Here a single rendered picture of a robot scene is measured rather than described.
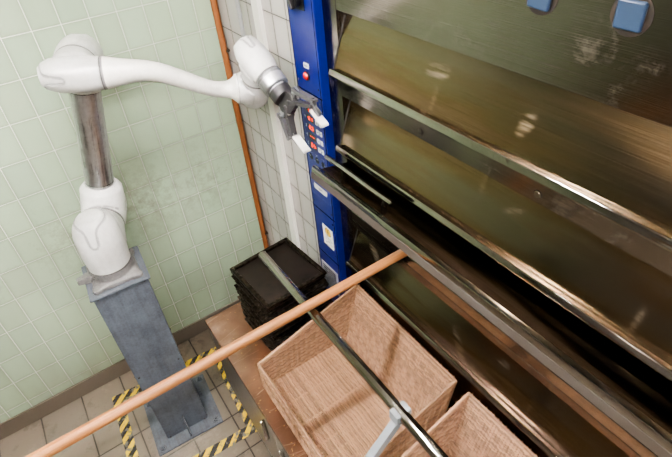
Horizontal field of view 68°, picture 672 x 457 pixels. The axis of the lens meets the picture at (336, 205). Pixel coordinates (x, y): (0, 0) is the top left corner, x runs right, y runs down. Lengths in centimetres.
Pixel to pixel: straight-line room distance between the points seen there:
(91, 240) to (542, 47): 154
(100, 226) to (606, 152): 157
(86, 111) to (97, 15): 43
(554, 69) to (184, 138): 178
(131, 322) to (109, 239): 39
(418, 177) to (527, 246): 36
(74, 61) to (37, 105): 56
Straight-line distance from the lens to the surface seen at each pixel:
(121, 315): 213
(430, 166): 137
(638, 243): 106
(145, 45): 225
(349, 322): 212
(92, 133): 196
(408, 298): 176
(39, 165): 233
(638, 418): 109
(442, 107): 122
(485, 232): 127
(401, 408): 131
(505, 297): 124
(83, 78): 170
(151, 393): 143
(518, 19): 104
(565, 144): 105
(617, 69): 95
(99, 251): 196
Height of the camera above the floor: 230
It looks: 37 degrees down
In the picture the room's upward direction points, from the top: 6 degrees counter-clockwise
